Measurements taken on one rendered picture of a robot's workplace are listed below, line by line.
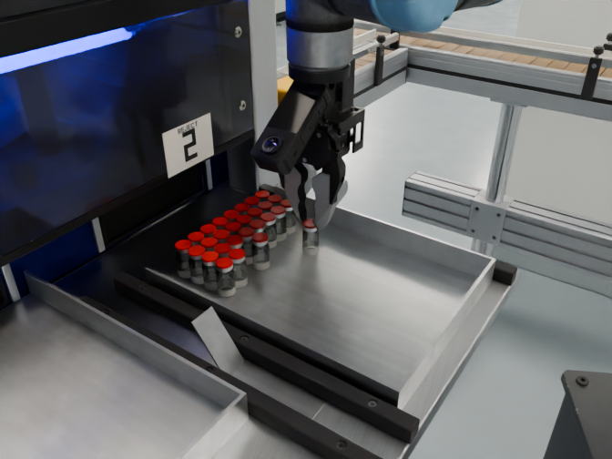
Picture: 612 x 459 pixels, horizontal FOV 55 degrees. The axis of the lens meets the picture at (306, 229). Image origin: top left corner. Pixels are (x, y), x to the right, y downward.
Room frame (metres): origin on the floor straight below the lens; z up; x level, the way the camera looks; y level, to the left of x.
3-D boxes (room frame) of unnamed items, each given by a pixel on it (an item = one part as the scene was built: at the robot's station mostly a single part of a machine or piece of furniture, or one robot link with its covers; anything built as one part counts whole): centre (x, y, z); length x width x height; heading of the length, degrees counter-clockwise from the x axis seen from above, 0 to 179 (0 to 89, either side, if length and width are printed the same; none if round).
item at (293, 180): (0.68, 0.00, 0.97); 0.06 x 0.03 x 0.09; 145
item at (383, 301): (0.58, -0.02, 0.90); 0.34 x 0.26 x 0.04; 55
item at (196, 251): (0.66, 0.09, 0.90); 0.18 x 0.02 x 0.05; 145
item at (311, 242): (0.65, -0.01, 0.90); 0.02 x 0.02 x 0.04
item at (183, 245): (0.67, 0.11, 0.90); 0.18 x 0.02 x 0.05; 145
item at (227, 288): (0.56, 0.10, 0.90); 0.02 x 0.02 x 0.05
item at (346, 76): (0.67, -0.02, 1.07); 0.09 x 0.08 x 0.12; 145
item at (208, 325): (0.42, 0.05, 0.91); 0.14 x 0.03 x 0.06; 56
